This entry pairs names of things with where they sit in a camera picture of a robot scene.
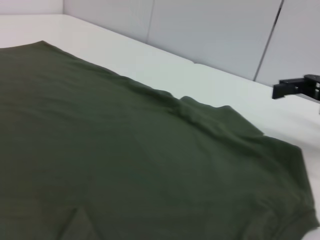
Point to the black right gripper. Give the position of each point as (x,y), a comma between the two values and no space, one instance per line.
(312,86)

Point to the dark green shirt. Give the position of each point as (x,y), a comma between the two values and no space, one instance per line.
(125,150)

